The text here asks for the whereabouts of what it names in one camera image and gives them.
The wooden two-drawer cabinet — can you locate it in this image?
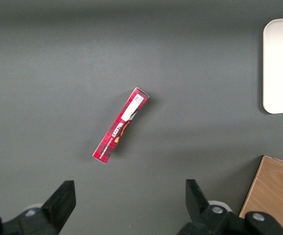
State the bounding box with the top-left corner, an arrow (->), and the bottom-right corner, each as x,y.
238,155 -> 283,235

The red shortbread cookie box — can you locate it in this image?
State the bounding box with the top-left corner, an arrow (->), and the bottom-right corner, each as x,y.
92,87 -> 150,164

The cream rectangular plastic tray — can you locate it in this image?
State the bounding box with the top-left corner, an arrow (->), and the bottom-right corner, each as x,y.
262,17 -> 283,115

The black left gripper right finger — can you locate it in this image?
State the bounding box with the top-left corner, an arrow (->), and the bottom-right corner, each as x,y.
178,179 -> 283,235

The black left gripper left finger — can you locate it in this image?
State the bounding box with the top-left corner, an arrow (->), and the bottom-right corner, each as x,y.
0,180 -> 77,235

